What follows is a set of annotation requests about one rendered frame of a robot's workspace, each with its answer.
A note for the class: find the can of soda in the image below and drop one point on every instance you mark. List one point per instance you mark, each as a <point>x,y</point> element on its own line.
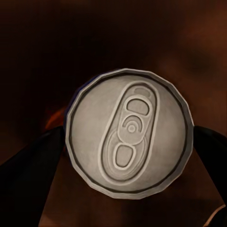
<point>52,116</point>
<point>128,133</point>

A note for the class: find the trash can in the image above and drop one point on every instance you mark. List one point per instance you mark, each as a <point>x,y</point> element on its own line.
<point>50,48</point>

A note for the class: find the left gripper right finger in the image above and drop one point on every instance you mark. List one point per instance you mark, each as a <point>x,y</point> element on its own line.
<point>211,147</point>

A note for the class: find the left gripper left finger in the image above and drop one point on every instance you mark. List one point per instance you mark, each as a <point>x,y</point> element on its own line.
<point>26,179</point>

